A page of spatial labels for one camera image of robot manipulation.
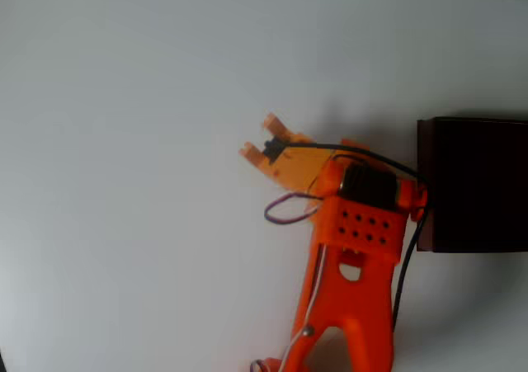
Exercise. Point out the light orange gripper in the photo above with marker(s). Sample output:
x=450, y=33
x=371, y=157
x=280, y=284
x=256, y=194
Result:
x=270, y=154

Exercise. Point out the red-orange robot arm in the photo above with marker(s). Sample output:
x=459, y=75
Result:
x=350, y=298

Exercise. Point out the dark brown box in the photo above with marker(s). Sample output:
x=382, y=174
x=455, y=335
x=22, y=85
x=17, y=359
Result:
x=482, y=182

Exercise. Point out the thin black edge object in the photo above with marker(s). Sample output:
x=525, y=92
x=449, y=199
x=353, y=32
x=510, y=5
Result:
x=1, y=363

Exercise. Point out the small black camera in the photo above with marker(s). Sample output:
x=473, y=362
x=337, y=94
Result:
x=274, y=149

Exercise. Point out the orange forked camera mount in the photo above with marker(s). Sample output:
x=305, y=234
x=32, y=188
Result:
x=257, y=155

